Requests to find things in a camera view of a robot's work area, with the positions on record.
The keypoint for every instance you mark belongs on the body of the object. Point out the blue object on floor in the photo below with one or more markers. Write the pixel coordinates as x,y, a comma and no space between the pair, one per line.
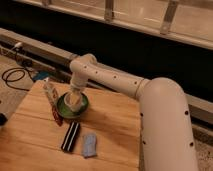
41,75

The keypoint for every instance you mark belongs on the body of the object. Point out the green ceramic bowl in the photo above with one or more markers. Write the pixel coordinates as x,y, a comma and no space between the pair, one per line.
65,111

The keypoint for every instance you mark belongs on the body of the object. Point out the black white striped block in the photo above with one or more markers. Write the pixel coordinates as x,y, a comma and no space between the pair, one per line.
70,137

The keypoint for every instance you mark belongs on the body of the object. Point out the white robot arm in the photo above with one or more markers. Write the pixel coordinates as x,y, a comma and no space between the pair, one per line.
167,136

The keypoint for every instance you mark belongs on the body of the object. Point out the white plug adapter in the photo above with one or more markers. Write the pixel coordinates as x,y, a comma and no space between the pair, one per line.
18,45

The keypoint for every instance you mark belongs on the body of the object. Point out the black object at table edge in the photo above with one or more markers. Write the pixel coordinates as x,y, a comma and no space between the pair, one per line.
3,119

